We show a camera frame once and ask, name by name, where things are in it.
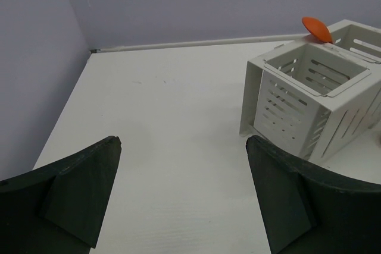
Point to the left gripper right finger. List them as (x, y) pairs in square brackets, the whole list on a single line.
[(308, 209)]

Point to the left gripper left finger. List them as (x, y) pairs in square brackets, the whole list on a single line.
[(60, 207)]

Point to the orange plastic spoon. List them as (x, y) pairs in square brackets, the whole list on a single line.
[(318, 29)]

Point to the white slotted utensil caddy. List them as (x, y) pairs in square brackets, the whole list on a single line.
[(310, 98)]

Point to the aluminium table rail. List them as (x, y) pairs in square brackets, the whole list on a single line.
[(231, 41)]

